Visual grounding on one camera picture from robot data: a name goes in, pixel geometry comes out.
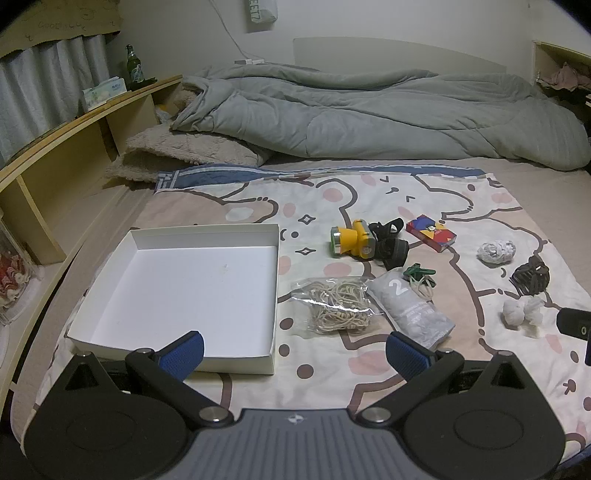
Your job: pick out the grey curtain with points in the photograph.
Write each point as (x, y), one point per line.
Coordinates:
(51, 87)

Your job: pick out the green clips bundle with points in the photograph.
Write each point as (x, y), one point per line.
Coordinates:
(418, 272)

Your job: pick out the wooden bedside shelf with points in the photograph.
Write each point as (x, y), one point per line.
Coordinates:
(55, 152)

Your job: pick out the beige fluffy pillow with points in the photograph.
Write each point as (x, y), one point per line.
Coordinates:
(184, 147)

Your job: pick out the pink clothes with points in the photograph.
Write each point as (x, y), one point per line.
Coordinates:
(565, 76)

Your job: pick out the clear bag of rubber bands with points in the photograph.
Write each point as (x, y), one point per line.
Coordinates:
(337, 309)

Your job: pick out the wooden wall niche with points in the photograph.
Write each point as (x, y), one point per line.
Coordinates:
(549, 53)

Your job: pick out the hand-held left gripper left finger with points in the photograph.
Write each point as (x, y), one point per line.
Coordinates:
(182, 354)

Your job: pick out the white hanging bag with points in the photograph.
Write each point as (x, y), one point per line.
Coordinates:
(261, 14)

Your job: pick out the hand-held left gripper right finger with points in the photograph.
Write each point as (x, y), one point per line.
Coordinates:
(406, 354)

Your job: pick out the white paper ball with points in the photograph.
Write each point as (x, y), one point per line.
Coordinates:
(496, 252)

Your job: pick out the red blue yellow card box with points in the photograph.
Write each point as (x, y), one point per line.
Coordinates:
(429, 232)

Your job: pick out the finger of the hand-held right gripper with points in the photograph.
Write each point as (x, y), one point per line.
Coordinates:
(575, 323)

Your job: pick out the white tissue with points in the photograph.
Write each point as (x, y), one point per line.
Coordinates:
(519, 311)

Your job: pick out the white cardboard box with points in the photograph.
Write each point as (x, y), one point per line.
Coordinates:
(184, 286)

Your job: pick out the white power adapter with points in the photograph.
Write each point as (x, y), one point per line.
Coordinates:
(249, 61)

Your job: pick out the cartoon patterned blanket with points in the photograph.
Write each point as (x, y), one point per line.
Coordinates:
(545, 184)

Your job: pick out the black hair claw clip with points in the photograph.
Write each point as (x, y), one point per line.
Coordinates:
(531, 277)

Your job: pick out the tissue box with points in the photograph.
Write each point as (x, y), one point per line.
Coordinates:
(104, 92)

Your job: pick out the grey duvet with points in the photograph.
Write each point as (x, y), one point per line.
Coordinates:
(369, 115)

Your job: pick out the grey soft packet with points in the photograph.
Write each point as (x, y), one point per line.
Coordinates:
(406, 309)

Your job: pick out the green glass bottle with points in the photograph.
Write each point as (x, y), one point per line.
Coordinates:
(134, 69)

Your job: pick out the clear case with red toy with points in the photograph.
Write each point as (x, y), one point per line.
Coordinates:
(14, 277)

